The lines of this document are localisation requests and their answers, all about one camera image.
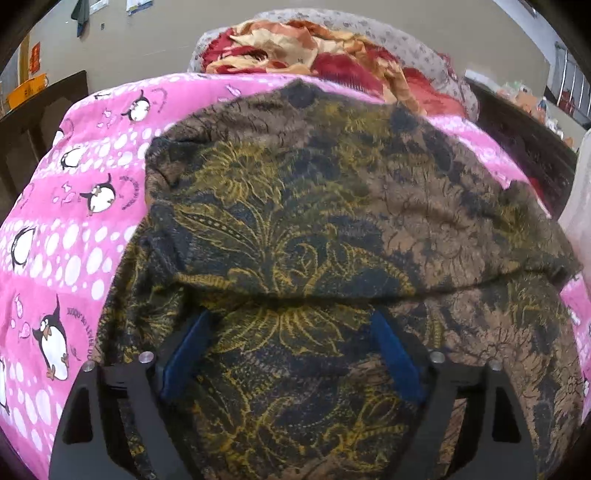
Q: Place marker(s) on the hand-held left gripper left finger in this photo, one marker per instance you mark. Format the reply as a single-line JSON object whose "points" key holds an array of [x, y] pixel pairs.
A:
{"points": [[184, 360]]}

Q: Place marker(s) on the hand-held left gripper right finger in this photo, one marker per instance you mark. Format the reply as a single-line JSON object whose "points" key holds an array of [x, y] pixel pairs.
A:
{"points": [[397, 360]]}

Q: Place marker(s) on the brown floral patterned garment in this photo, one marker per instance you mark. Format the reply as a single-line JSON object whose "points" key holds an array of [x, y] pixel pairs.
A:
{"points": [[300, 207]]}

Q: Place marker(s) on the pink penguin print blanket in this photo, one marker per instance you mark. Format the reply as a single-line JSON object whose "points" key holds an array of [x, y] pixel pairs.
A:
{"points": [[69, 230]]}

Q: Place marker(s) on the dark wooden headboard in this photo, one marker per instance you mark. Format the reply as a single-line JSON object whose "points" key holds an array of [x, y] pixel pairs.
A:
{"points": [[531, 157]]}

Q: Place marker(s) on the dark wooden cabinet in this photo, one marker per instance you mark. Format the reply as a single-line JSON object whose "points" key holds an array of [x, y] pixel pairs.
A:
{"points": [[46, 124]]}

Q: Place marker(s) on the pile of assorted packets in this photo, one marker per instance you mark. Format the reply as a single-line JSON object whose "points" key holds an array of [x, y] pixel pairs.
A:
{"points": [[531, 104]]}

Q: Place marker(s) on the red and orange floral blanket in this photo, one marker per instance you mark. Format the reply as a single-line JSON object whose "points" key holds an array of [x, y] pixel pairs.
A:
{"points": [[332, 64]]}

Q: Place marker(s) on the orange box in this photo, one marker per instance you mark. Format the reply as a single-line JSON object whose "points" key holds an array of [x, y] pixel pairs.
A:
{"points": [[27, 90]]}

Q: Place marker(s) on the grey floral pillow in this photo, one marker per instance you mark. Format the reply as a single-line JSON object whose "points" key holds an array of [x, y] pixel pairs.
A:
{"points": [[408, 41]]}

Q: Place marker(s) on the dark hanging cloth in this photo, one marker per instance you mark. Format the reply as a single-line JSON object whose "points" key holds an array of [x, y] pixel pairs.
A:
{"points": [[81, 16]]}

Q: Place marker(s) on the red wall paper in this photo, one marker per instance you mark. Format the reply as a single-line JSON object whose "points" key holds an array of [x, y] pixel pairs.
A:
{"points": [[35, 57]]}

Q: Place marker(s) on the white wall papers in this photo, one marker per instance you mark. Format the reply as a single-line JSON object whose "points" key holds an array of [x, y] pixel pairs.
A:
{"points": [[138, 5]]}

